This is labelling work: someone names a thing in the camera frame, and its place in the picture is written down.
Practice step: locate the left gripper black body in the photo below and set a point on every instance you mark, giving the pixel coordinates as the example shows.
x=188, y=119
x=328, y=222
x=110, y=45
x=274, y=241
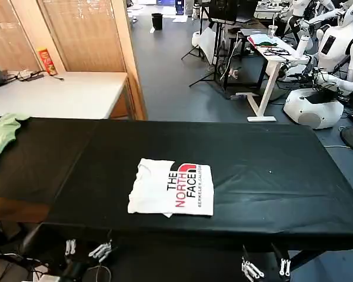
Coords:
x=75, y=267

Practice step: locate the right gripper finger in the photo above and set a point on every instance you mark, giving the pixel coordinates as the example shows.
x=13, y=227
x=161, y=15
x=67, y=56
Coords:
x=251, y=267
x=283, y=264

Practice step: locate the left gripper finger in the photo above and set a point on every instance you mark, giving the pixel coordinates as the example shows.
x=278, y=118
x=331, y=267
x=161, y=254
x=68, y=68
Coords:
x=101, y=251
x=70, y=247

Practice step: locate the white printed t-shirt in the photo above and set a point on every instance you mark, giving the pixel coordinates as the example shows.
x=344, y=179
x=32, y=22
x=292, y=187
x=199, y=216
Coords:
x=156, y=191

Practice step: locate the black tablecloth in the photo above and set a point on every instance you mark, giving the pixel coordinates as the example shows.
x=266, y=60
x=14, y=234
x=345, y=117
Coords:
x=238, y=191

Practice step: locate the green garment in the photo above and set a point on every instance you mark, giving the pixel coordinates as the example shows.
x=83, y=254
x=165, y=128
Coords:
x=1, y=135

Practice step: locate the white counter table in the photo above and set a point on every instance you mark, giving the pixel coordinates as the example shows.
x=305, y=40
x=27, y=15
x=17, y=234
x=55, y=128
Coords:
x=64, y=94

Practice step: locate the white humanoid robot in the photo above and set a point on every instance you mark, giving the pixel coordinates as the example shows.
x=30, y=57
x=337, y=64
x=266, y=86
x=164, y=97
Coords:
x=326, y=82
x=306, y=11

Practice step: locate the white desk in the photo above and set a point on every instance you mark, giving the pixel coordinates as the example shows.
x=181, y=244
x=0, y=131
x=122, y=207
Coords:
x=270, y=55

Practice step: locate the wooden partition with blinds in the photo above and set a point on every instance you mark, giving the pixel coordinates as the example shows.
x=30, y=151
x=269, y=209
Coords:
x=85, y=32

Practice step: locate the folded clothes stack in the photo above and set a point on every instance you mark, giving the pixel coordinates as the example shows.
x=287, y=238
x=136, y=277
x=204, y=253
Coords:
x=263, y=40

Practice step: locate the black tripod stand with monitor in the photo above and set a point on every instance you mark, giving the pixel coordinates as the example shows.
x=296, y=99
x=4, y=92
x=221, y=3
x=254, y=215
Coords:
x=220, y=44

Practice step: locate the white reflector sheet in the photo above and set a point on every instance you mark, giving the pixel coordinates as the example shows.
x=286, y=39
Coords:
x=208, y=44

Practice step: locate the clear plastic cup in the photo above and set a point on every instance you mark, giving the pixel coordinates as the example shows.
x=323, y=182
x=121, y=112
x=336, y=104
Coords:
x=272, y=30

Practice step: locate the black trash bin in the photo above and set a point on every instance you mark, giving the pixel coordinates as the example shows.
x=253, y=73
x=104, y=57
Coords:
x=157, y=21

